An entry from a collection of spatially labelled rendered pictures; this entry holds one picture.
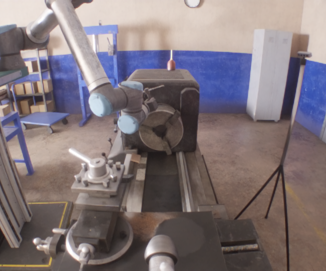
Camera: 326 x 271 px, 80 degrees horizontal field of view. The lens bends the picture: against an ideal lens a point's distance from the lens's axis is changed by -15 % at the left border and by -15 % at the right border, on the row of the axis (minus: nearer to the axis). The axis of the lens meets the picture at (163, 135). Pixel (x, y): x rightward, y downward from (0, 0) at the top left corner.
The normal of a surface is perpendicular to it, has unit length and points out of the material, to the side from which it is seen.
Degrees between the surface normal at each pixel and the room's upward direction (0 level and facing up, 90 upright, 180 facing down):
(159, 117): 90
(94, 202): 0
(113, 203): 0
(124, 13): 90
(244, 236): 0
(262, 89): 90
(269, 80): 90
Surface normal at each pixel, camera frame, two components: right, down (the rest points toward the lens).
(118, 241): 0.00, -0.91
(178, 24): 0.00, 0.42
